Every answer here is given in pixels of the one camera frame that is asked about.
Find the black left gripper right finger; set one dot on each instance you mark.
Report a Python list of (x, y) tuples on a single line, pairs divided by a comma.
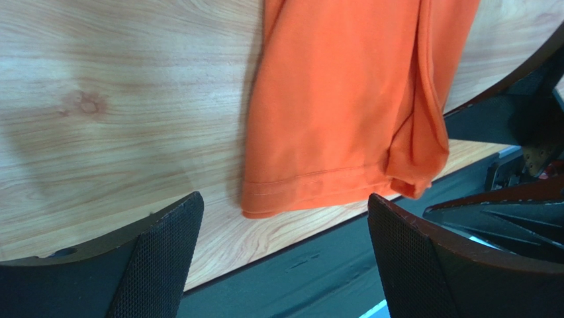
[(428, 271)]

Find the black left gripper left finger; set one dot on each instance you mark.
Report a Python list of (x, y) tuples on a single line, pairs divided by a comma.
[(138, 270)]

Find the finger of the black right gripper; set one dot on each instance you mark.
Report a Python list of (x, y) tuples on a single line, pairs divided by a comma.
[(525, 219), (523, 108)]

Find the orange t shirt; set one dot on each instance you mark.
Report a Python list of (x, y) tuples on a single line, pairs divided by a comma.
[(349, 100)]

